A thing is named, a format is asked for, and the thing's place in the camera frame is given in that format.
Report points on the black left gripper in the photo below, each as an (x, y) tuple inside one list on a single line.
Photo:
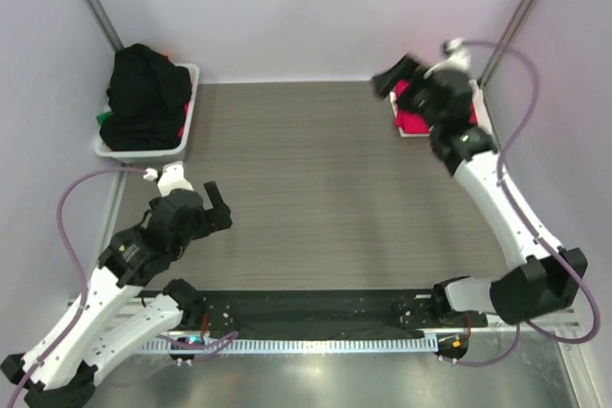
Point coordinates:
[(216, 218)]

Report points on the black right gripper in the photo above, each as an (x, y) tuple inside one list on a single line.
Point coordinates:
[(404, 71)]

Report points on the red t shirt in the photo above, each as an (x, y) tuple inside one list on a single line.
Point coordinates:
[(413, 124)]

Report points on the white perforated plastic basket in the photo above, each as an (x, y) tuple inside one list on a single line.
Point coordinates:
[(166, 155)]

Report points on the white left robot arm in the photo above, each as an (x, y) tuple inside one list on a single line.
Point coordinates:
[(66, 367)]

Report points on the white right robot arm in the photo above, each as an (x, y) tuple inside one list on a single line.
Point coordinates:
[(538, 280)]

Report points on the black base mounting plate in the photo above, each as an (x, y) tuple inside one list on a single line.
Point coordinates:
[(330, 314)]

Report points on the black t shirt pile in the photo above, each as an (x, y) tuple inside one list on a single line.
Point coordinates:
[(147, 99)]

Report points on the green garment in basket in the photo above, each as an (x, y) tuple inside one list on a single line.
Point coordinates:
[(103, 117)]

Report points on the white slotted cable duct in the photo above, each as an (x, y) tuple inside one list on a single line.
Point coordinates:
[(426, 344)]

